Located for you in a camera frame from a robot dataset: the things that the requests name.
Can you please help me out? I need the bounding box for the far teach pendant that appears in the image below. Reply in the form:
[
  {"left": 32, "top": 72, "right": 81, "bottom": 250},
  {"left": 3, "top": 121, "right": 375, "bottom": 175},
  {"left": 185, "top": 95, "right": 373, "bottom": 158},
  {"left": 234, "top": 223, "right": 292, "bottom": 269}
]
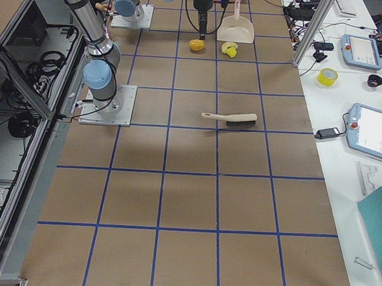
[{"left": 341, "top": 34, "right": 382, "bottom": 71}]

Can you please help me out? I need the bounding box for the orange trash ball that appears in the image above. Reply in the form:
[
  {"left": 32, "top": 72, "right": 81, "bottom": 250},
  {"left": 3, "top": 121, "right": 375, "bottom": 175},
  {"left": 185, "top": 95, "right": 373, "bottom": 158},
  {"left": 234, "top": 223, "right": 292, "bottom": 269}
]
[{"left": 188, "top": 39, "right": 205, "bottom": 52}]

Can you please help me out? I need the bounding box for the beige hand brush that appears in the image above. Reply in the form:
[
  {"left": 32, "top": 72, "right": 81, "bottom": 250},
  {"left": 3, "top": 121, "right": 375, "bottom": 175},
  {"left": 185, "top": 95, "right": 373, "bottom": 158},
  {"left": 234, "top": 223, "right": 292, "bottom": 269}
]
[{"left": 201, "top": 113, "right": 258, "bottom": 127}]

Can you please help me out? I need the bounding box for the yellow sponge piece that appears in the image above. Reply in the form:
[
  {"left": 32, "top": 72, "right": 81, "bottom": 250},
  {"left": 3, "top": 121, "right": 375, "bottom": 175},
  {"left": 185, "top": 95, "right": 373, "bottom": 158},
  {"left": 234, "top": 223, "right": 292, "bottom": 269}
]
[{"left": 221, "top": 41, "right": 238, "bottom": 59}]

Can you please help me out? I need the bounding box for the aluminium frame post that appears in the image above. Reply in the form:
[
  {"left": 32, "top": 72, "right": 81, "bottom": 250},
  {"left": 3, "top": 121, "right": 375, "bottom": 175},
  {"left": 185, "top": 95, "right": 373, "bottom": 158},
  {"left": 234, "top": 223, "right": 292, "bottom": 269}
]
[{"left": 292, "top": 0, "right": 335, "bottom": 68}]

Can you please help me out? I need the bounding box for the black power adapter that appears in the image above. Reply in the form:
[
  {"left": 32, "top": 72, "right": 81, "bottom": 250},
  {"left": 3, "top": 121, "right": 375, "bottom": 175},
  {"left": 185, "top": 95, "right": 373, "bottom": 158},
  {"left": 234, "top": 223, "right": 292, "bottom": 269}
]
[{"left": 314, "top": 127, "right": 341, "bottom": 140}]

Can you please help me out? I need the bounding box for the yellow tape roll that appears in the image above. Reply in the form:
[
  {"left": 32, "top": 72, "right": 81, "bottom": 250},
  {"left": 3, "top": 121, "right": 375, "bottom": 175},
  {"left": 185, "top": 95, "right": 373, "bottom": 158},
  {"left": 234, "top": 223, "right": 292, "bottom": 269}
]
[{"left": 317, "top": 67, "right": 339, "bottom": 87}]

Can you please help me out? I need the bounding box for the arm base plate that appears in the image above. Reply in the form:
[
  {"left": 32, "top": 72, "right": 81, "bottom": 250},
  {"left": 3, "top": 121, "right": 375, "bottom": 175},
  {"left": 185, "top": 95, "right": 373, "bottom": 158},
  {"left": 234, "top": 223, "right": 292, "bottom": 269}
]
[
  {"left": 111, "top": 0, "right": 155, "bottom": 29},
  {"left": 78, "top": 85, "right": 137, "bottom": 127}
]

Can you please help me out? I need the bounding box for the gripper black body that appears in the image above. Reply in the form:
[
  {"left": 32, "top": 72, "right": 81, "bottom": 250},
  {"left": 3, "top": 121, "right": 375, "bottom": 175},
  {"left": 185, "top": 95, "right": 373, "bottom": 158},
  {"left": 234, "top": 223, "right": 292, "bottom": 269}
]
[{"left": 197, "top": 10, "right": 208, "bottom": 40}]

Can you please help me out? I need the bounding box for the near teach pendant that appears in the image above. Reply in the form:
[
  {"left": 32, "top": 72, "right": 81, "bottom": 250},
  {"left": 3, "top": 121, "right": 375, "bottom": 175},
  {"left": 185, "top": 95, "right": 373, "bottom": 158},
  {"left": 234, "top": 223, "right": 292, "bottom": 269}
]
[{"left": 346, "top": 103, "right": 382, "bottom": 159}]

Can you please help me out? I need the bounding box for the teach pendant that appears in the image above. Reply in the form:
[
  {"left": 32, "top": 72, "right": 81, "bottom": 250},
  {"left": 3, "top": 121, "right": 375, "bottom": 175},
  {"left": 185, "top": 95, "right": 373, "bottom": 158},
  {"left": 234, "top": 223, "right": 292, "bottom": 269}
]
[
  {"left": 346, "top": 103, "right": 382, "bottom": 159},
  {"left": 341, "top": 34, "right": 382, "bottom": 71}
]

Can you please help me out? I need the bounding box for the small black bowl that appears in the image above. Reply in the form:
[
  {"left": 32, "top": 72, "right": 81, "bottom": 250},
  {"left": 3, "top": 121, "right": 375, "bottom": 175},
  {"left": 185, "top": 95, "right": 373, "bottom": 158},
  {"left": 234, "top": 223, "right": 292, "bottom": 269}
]
[{"left": 366, "top": 74, "right": 382, "bottom": 88}]

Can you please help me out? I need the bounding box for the teal folder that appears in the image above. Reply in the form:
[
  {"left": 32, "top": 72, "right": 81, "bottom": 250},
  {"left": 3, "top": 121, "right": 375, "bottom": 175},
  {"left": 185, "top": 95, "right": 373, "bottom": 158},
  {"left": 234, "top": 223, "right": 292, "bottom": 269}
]
[{"left": 357, "top": 186, "right": 382, "bottom": 279}]

